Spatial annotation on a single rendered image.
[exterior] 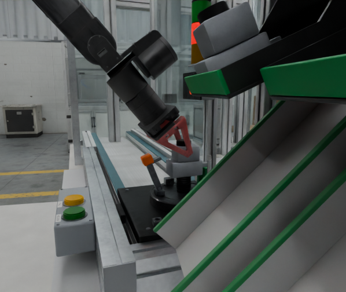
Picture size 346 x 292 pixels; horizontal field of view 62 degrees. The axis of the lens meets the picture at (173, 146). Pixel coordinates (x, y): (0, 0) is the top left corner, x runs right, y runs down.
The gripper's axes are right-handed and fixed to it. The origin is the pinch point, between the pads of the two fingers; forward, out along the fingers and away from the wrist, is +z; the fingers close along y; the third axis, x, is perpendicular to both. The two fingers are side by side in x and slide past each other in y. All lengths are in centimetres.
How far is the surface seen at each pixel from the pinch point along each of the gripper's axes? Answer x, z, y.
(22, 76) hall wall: 82, -141, 828
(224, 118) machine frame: -38, 34, 78
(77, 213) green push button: 22.7, -5.3, -0.4
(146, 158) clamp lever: 6.6, -4.4, -1.1
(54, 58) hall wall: -15, -124, 817
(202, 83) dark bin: -1.3, -14.7, -27.5
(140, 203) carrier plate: 13.5, 2.5, 1.3
